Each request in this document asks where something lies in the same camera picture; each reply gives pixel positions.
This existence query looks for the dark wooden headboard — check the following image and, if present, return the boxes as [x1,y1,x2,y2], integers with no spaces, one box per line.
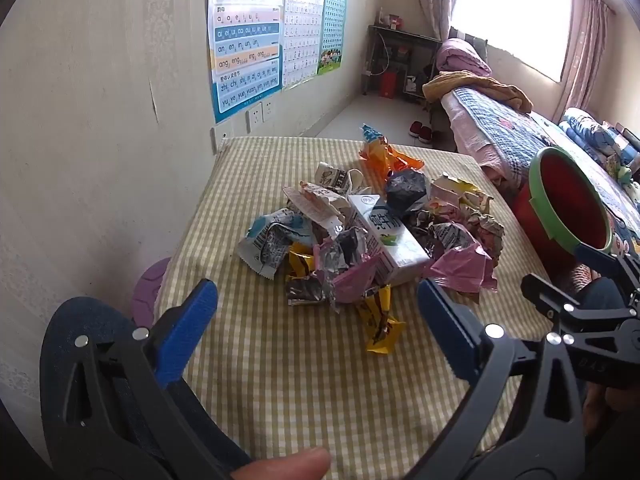
[615,122,640,151]

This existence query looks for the pink foil wrapper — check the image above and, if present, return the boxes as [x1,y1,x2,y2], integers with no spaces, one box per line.
[425,245,500,303]

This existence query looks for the yellow blanket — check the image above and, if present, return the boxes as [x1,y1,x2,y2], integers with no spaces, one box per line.
[422,71,533,113]

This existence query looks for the white milk carton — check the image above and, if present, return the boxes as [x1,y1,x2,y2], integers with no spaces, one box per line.
[345,194,432,286]

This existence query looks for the black white carton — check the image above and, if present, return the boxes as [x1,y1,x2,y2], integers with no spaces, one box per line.
[314,161,368,196]

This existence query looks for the purple folded quilt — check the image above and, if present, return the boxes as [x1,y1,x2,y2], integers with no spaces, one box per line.
[435,37,493,77]

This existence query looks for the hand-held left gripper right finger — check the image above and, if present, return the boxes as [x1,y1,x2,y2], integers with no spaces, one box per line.
[400,278,586,480]

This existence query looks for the blue white snack wrapper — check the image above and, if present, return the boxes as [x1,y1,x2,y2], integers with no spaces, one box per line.
[237,210,316,278]

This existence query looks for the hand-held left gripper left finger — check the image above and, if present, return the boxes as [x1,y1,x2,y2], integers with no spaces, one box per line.
[60,278,241,480]

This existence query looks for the blue letter wall poster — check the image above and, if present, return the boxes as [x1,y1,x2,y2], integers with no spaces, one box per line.
[207,0,286,123]

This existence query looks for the teal chart wall poster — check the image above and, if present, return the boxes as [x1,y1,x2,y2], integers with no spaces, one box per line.
[317,0,348,76]

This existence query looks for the pink silver wrapper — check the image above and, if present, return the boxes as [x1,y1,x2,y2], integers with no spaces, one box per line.
[285,230,386,311]

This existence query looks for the yellow checked tablecloth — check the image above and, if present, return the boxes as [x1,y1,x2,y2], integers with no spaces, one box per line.
[154,136,556,480]

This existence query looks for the bed with blue quilt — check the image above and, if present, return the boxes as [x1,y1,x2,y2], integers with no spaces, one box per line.
[452,87,640,261]

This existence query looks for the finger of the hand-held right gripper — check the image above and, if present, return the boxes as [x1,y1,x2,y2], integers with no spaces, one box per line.
[572,242,640,306]
[520,274,640,341]

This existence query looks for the yellow pink floral wrapper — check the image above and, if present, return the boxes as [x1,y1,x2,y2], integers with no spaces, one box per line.
[430,174,493,216]

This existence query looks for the red bucket with green rim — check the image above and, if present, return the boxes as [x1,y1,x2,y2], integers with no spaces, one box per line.
[510,146,615,281]

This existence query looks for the person's left hand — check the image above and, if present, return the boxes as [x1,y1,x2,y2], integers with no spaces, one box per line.
[230,447,332,480]

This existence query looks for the bright window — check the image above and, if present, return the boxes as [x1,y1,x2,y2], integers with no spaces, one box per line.
[450,0,573,81]

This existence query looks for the pink white carton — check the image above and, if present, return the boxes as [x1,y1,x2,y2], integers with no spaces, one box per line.
[282,182,351,238]

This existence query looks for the person's right hand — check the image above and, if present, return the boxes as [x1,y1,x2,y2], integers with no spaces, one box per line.
[582,385,620,437]

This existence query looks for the yellow snack wrapper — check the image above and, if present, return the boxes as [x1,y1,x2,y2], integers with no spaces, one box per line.
[285,242,316,278]
[356,285,407,356]

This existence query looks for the dark metal desk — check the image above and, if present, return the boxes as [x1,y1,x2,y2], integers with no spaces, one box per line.
[362,24,443,103]

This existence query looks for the white wall plate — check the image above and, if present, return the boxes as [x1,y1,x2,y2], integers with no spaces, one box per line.
[210,125,232,156]

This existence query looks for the white chart wall poster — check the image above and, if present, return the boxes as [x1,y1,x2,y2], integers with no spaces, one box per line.
[281,0,326,92]

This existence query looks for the green stuffed toy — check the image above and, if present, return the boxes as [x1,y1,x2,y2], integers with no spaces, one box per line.
[607,152,640,186]

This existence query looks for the orange snack wrapper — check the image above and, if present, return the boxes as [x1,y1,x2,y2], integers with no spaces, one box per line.
[359,124,425,181]

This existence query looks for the blue folded bedding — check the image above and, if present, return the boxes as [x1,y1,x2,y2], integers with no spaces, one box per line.
[559,107,626,156]

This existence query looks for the purple round stool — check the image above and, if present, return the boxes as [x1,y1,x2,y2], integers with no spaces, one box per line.
[131,257,173,331]

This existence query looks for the pink bed sheet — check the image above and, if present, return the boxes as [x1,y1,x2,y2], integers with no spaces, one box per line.
[440,97,521,181]

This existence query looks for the black wrapper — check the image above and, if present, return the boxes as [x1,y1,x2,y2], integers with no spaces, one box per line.
[385,170,431,218]

